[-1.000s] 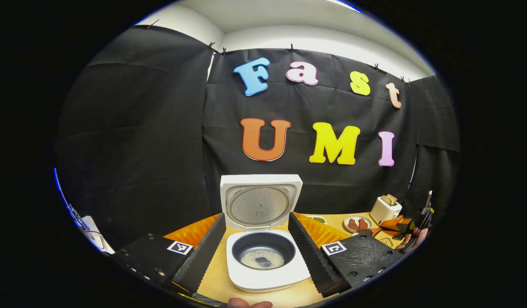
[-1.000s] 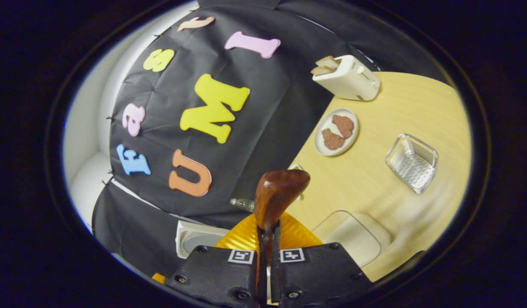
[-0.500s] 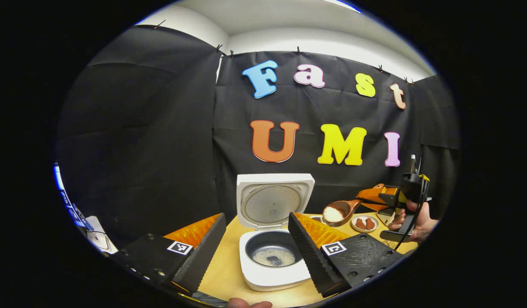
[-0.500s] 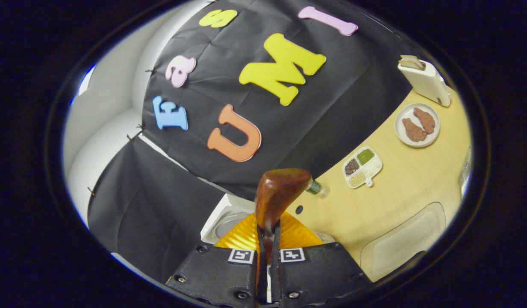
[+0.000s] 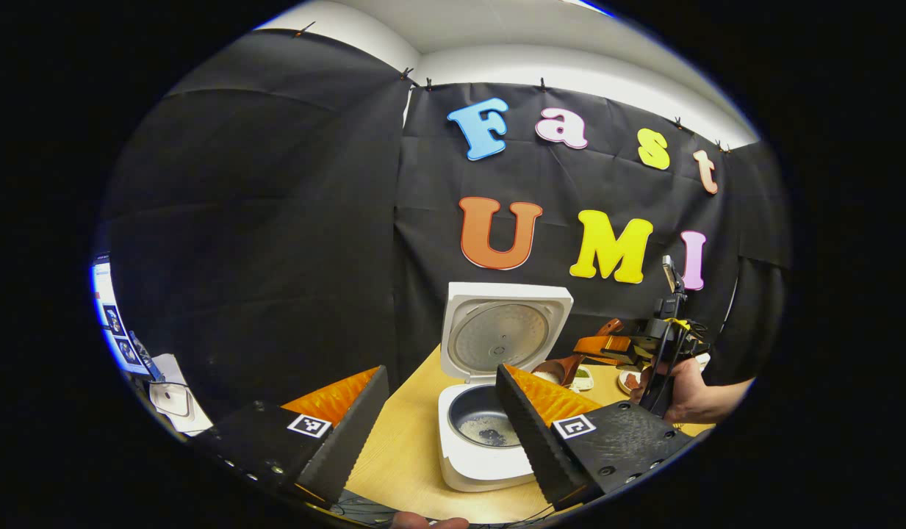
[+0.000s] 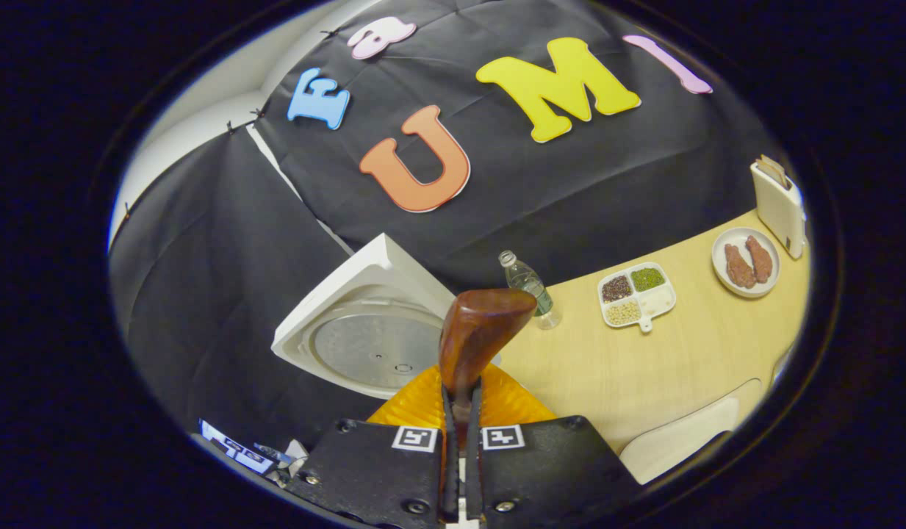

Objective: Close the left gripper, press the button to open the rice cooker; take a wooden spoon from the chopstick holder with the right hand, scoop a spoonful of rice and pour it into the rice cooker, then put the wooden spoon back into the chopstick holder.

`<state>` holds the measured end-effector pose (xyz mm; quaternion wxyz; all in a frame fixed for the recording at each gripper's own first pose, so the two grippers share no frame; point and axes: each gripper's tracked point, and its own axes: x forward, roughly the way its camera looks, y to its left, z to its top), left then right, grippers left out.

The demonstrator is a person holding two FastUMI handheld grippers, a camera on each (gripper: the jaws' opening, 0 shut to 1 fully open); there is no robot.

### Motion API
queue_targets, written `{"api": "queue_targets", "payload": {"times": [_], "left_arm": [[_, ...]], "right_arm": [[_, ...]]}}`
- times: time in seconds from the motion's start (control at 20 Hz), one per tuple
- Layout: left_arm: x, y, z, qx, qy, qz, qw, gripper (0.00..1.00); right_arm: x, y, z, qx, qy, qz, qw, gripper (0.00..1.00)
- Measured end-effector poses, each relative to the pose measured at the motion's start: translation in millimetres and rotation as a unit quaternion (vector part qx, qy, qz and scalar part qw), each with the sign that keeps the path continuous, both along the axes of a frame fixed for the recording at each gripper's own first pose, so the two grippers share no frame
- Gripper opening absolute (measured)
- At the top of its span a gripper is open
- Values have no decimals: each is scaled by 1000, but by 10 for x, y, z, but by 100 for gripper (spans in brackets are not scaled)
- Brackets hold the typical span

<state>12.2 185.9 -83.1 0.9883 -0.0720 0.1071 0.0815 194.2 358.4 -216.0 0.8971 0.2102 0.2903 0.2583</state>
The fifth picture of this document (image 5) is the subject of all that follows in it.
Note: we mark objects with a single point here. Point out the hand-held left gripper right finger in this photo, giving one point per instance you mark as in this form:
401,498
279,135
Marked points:
532,433

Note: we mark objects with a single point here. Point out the white round plate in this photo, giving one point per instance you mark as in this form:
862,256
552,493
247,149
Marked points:
630,382

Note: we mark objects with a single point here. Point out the brown wooden spoon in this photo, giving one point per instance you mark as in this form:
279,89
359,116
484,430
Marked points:
563,367

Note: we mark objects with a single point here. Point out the white rice cooker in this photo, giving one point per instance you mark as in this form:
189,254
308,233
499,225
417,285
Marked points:
497,330

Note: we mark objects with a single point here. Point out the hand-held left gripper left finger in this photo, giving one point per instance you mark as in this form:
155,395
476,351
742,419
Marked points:
350,433

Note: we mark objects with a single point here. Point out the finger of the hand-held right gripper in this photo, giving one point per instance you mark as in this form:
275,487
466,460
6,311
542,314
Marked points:
599,347

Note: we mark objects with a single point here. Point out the black backdrop cloth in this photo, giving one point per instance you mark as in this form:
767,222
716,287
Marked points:
276,220

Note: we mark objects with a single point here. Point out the computer monitor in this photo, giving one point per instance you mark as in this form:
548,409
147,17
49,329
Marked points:
114,323

